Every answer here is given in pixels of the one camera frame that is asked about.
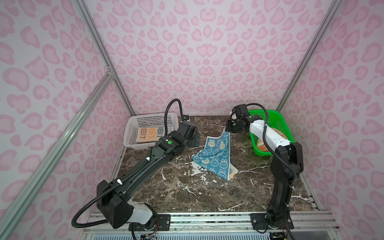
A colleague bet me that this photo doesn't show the green plastic basket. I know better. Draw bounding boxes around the green plastic basket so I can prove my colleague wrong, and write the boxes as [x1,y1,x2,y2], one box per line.
[250,110,295,157]

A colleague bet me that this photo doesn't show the blue bunny print towel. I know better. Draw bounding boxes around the blue bunny print towel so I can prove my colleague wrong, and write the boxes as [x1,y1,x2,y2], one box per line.
[192,130,238,181]

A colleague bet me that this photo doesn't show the rabbit print towel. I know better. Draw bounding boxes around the rabbit print towel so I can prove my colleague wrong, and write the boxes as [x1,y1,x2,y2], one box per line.
[137,127,165,144]

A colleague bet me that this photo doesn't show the white perforated plastic basket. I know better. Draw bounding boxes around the white perforated plastic basket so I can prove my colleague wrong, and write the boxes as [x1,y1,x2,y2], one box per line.
[123,114,165,150]

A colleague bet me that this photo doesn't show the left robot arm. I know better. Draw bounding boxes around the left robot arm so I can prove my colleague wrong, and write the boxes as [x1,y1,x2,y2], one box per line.
[96,121,200,229]

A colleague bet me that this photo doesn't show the orange patterned towel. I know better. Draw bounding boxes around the orange patterned towel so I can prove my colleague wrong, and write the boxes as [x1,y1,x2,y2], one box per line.
[257,128,289,153]

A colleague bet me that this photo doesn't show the left diagonal aluminium strut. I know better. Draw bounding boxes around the left diagonal aluminium strut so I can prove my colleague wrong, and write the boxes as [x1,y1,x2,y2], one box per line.
[1,72,115,240]

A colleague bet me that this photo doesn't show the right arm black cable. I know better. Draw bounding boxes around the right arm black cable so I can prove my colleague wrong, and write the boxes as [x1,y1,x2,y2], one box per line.
[245,102,298,240]

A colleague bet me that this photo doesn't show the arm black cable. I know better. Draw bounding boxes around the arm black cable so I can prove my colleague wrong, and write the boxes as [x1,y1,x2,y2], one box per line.
[71,98,185,229]
[245,102,298,240]

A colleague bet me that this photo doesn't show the right corner aluminium post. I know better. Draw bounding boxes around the right corner aluminium post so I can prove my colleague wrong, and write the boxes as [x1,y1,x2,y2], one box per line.
[276,0,345,113]

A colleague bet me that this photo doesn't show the corner aluminium post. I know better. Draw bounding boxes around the corner aluminium post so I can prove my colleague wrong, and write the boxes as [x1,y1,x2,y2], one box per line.
[276,0,345,113]
[73,0,136,116]

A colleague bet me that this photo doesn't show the left corner aluminium post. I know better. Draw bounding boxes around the left corner aluminium post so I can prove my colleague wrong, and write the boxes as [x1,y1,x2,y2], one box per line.
[73,0,136,116]

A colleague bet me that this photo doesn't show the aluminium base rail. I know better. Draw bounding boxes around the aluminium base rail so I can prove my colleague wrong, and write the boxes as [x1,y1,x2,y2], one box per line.
[80,211,346,240]

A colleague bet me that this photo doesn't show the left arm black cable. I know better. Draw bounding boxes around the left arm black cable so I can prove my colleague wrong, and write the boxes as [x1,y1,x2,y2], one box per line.
[71,98,185,229]

